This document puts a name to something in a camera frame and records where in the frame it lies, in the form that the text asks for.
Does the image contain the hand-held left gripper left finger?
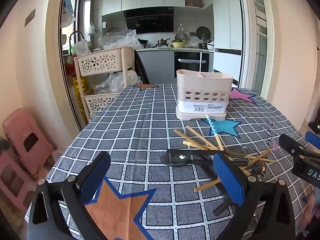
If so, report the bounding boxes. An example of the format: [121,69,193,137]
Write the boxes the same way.
[25,151,112,240]

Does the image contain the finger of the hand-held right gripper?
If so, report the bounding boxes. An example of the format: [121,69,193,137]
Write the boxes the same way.
[278,133,320,161]
[305,131,320,153]

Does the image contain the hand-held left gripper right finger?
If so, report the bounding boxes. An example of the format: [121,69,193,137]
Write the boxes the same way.
[212,152,297,240]

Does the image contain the blue-patterned chopstick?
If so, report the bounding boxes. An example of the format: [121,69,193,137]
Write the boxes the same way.
[205,114,224,151]

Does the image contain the beige plastic utensil holder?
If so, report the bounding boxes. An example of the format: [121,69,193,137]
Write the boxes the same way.
[175,69,234,122]

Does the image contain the grey checked star tablecloth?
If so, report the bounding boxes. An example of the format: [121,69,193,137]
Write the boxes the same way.
[46,83,315,240]

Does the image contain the pink plastic stool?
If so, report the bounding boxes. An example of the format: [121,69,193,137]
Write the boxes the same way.
[2,107,55,178]
[0,152,34,213]

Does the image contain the gold foil packet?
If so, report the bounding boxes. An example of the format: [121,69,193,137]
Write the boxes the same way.
[72,76,87,101]

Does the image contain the clear plastic bags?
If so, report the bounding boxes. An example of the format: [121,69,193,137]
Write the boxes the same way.
[93,70,143,95]
[97,29,143,51]

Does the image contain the beige perforated storage trolley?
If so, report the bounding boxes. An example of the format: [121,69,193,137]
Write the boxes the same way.
[74,46,137,120]

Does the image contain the dark chair back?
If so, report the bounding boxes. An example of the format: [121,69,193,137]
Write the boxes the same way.
[134,50,151,84]

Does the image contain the black built-in oven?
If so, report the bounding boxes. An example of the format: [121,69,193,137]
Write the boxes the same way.
[174,51,210,79]

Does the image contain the white refrigerator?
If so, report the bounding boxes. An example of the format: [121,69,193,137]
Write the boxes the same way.
[211,0,243,88]

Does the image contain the hanging round pan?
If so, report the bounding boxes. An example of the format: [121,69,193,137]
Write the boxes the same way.
[196,26,213,41]

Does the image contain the kitchen faucet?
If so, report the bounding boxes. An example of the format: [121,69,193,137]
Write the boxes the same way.
[69,31,85,46]

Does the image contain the hanging white plastic bag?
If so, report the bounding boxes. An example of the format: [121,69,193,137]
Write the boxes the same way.
[85,21,96,36]

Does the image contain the black range hood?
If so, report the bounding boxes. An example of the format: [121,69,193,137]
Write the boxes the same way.
[124,7,175,34]

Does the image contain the grey wall switch plate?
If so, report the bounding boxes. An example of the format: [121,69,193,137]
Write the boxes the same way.
[25,9,36,27]

